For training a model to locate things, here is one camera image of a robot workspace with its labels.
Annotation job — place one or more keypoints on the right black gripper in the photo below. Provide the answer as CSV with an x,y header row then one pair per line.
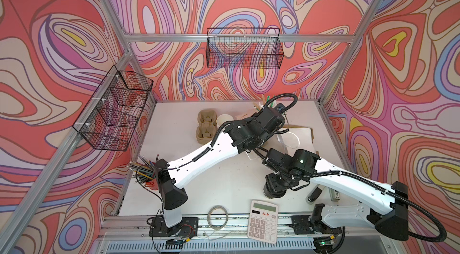
x,y
272,182

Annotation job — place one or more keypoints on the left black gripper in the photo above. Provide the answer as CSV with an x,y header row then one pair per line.
x,y
254,117

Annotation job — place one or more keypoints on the black white paper coffee cup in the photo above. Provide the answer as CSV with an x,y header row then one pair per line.
x,y
273,194

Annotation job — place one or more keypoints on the white paper takeout bag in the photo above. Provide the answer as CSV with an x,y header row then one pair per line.
x,y
285,143

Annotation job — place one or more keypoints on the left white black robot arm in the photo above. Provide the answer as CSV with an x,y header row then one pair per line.
x,y
231,139

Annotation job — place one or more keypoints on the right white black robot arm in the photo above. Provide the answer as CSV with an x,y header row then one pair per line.
x,y
380,206

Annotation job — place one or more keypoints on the stack of paper coffee cups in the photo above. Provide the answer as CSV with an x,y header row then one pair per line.
x,y
221,119

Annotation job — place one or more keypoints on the bundle of wrapped straws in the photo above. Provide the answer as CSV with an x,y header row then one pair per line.
x,y
260,105

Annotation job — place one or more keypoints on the silver black stapler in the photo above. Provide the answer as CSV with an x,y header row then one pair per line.
x,y
316,193

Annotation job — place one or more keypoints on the white desk calculator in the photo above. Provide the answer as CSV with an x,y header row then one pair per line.
x,y
263,222

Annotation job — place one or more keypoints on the cup of coloured pencils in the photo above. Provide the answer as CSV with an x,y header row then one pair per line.
x,y
143,171

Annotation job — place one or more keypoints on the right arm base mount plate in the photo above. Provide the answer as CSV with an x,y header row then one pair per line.
x,y
309,226

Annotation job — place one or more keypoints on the black wire basket back wall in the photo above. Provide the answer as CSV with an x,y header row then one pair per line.
x,y
255,53

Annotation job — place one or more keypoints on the black wire basket wall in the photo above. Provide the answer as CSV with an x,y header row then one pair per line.
x,y
255,53
119,102

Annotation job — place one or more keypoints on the aluminium frame rail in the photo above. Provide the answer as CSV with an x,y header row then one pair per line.
x,y
200,38

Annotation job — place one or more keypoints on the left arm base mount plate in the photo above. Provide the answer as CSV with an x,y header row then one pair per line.
x,y
187,228

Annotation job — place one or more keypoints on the black wire basket left wall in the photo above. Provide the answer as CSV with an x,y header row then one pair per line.
x,y
119,102

